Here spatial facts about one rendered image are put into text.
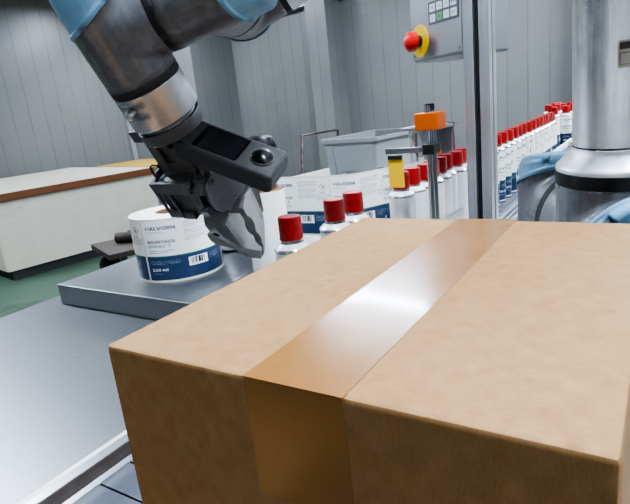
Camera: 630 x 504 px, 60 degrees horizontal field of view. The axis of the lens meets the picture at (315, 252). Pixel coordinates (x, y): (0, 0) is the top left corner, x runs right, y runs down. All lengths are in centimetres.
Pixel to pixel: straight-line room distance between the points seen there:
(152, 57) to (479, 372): 43
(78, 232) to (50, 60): 310
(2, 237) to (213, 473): 517
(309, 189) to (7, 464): 84
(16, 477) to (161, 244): 61
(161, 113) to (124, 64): 6
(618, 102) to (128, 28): 43
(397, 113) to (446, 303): 610
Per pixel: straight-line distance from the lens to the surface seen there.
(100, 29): 55
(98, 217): 573
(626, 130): 56
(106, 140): 831
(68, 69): 820
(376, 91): 653
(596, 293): 32
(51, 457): 82
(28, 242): 550
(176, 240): 124
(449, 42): 108
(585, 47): 56
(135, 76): 56
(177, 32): 54
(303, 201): 134
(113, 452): 53
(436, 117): 97
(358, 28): 669
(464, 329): 27
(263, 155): 57
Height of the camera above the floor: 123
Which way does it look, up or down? 15 degrees down
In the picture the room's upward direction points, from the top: 6 degrees counter-clockwise
